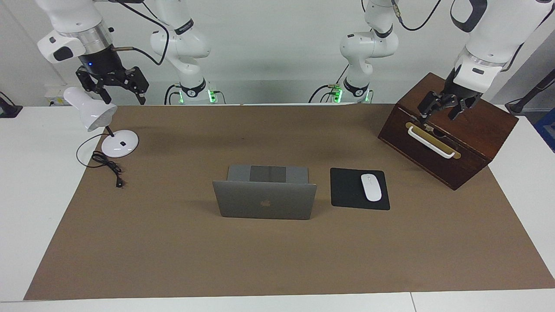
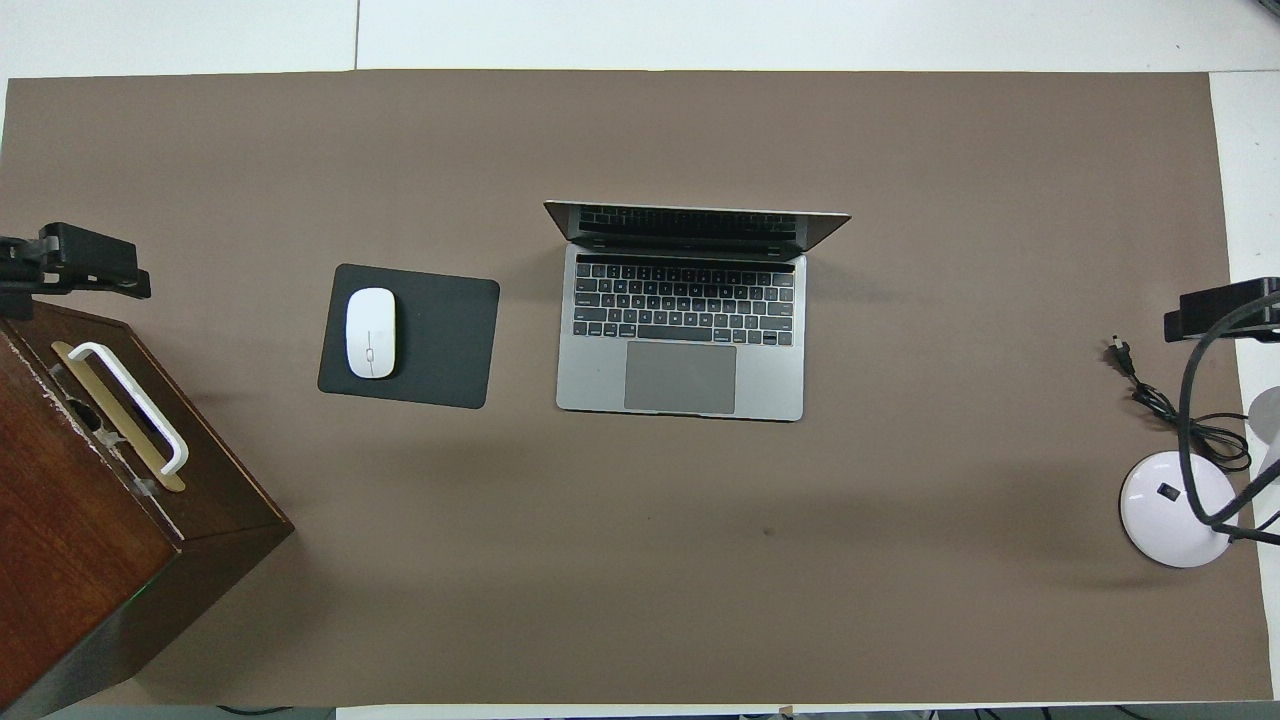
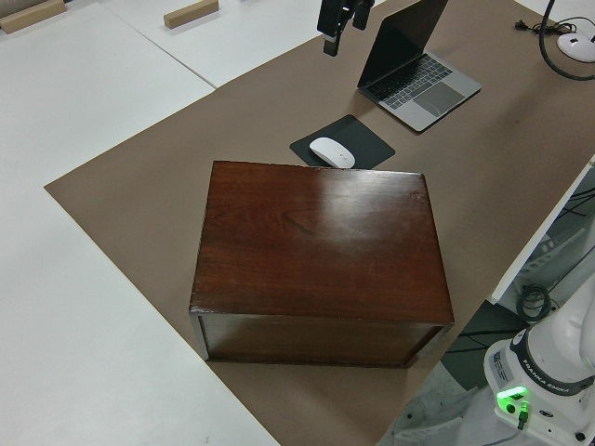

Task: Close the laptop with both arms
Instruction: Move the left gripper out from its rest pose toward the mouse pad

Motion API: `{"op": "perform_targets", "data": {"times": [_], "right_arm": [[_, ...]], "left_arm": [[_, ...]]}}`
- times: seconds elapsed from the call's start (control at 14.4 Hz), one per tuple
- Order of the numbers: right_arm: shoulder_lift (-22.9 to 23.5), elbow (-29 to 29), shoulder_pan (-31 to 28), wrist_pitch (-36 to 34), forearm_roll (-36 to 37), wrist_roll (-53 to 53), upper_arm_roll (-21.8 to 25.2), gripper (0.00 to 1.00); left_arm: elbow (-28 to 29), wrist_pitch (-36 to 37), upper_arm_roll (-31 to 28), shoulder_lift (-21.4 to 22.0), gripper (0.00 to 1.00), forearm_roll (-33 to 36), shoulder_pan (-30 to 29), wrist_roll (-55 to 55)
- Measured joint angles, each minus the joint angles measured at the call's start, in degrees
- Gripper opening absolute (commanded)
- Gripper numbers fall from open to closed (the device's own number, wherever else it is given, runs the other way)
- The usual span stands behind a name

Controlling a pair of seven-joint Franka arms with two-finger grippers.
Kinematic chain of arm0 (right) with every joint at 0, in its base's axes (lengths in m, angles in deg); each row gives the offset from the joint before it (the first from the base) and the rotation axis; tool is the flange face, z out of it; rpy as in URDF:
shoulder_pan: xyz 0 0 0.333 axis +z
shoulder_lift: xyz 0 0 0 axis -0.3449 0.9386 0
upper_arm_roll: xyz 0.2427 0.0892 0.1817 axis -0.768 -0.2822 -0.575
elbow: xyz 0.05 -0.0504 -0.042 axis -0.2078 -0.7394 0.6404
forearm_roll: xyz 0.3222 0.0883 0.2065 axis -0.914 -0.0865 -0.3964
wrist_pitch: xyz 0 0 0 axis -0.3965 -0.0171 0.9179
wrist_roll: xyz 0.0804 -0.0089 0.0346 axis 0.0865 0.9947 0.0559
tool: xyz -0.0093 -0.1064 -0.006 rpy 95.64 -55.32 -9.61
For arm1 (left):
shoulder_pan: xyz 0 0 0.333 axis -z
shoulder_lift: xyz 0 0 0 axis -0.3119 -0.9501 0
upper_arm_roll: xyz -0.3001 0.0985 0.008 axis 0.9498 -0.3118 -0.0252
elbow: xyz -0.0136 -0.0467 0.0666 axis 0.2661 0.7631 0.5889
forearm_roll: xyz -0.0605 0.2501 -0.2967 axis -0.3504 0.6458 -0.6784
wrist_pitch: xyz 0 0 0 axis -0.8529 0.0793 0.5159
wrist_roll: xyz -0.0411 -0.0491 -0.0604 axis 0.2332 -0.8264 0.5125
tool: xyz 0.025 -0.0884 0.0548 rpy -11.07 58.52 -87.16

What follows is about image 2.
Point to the brown table mat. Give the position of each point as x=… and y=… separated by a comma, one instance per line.
x=700, y=600

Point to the dark brown wooden box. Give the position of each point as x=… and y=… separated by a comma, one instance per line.
x=60, y=520

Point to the white desk lamp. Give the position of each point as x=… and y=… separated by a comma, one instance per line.
x=1150, y=520

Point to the black mouse pad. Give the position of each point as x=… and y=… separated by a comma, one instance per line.
x=440, y=340

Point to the grey laptop computer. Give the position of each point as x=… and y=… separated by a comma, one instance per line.
x=690, y=380

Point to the white computer mouse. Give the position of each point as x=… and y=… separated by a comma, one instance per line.
x=370, y=332

